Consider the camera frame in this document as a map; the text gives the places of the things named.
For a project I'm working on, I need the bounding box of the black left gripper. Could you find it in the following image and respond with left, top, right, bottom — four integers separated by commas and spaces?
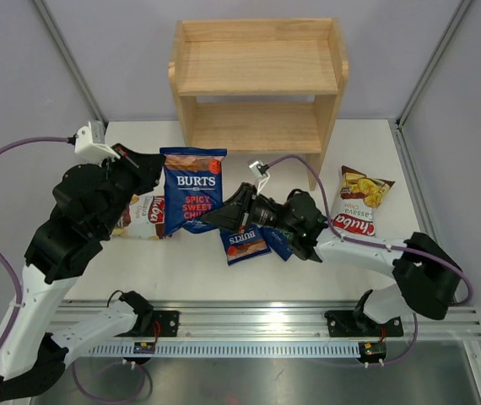
94, 143, 165, 236

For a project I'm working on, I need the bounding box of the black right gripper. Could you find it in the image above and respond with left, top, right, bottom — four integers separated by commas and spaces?
203, 182, 298, 235

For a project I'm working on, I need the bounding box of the small Burts sweet chilli bag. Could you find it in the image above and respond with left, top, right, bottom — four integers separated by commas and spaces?
220, 225, 271, 266

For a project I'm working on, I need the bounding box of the large Burts sweet chilli bag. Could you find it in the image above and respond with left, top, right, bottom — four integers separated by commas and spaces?
159, 147, 228, 236

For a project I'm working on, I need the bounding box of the Burts sea salt vinegar bag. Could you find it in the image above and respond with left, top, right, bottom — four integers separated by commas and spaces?
261, 227, 293, 262

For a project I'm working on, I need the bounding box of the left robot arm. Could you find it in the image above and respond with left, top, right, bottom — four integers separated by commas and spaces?
0, 143, 165, 402

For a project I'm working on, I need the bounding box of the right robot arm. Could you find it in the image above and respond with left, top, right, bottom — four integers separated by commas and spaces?
200, 183, 462, 338

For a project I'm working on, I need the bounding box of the left Chuba cassava chips bag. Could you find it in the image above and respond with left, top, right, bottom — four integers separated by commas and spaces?
112, 193, 166, 240

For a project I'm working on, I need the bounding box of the chuba cassava chips bag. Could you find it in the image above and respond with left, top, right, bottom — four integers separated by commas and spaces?
112, 193, 166, 240
331, 165, 395, 237

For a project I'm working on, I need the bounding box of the wooden two-tier shelf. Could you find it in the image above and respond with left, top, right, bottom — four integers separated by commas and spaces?
168, 18, 349, 182

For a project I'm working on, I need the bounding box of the right Chuba cassava chips bag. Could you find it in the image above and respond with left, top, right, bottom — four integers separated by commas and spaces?
331, 165, 395, 237

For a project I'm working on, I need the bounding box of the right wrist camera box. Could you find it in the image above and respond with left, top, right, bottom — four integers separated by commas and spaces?
248, 159, 270, 194

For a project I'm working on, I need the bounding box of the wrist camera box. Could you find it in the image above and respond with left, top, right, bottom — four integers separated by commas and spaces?
74, 121, 120, 164
248, 159, 270, 194

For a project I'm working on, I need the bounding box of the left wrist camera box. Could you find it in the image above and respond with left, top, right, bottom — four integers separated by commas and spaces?
74, 121, 120, 164

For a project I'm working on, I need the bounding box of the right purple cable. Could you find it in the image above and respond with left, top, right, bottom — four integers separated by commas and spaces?
265, 154, 474, 305

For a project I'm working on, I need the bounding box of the aluminium rail base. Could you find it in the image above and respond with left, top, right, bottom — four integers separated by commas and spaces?
54, 298, 481, 359

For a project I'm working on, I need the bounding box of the left aluminium frame post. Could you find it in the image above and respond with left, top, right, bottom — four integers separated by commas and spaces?
30, 0, 109, 126

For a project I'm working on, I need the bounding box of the aluminium frame post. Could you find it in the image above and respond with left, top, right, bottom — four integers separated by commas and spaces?
395, 0, 475, 131
30, 0, 109, 126

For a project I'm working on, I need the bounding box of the white slotted cable duct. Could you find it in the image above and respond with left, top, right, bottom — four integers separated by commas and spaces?
89, 341, 360, 359

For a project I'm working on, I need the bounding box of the right aluminium frame post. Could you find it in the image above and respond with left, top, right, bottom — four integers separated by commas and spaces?
395, 0, 475, 131

